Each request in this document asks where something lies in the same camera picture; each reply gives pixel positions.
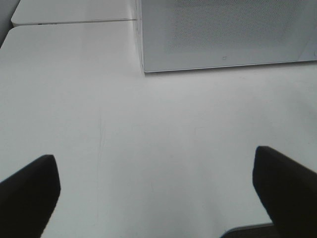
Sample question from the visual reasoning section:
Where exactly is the white microwave door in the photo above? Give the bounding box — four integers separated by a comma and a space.
137, 0, 317, 72

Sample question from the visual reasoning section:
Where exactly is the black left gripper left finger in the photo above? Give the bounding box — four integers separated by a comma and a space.
0, 155, 61, 238

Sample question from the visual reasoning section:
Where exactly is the white microwave oven body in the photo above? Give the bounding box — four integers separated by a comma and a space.
136, 0, 144, 71

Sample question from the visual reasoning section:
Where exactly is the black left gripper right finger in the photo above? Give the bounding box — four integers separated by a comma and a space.
252, 146, 317, 238

